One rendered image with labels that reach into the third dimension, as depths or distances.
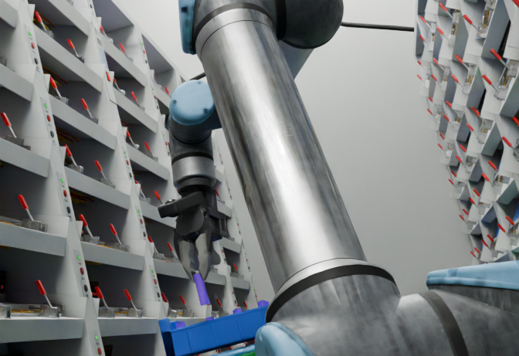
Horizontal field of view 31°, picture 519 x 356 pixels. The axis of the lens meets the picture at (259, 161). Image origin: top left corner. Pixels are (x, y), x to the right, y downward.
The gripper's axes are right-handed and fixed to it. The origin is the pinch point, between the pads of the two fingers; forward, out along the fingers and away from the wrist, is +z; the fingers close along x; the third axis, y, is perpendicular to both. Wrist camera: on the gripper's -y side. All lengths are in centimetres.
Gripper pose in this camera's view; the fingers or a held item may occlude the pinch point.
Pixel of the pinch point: (196, 274)
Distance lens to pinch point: 189.6
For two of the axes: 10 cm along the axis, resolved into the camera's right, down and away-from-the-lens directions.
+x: -8.3, 3.2, 4.6
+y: 5.5, 2.9, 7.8
